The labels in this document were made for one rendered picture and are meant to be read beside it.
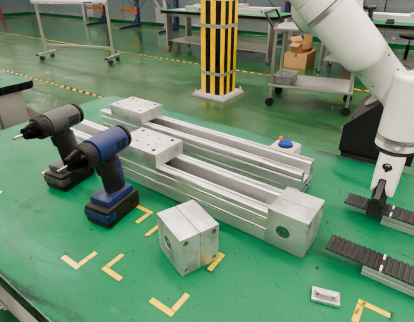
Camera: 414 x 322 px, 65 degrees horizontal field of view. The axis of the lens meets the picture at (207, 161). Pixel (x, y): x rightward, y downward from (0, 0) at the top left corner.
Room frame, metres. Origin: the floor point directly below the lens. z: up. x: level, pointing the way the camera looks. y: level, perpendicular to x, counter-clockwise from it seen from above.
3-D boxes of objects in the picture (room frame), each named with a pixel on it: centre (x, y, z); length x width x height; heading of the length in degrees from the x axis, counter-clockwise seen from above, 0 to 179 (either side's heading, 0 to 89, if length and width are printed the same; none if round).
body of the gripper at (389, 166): (0.64, -0.42, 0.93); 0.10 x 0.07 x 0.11; 144
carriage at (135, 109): (1.13, 0.26, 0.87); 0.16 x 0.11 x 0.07; 54
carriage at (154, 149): (0.83, 0.17, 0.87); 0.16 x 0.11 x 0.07; 54
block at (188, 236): (0.52, 0.03, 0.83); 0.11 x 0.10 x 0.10; 123
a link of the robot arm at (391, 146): (0.64, -0.41, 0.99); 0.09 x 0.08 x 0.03; 144
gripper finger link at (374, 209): (0.61, -0.39, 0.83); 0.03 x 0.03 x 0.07; 54
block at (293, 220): (0.58, -0.20, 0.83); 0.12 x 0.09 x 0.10; 144
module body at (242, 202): (0.83, 0.17, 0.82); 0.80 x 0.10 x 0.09; 54
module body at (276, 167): (0.98, 0.05, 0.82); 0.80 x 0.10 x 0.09; 54
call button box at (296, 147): (0.91, -0.24, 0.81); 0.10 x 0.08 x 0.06; 144
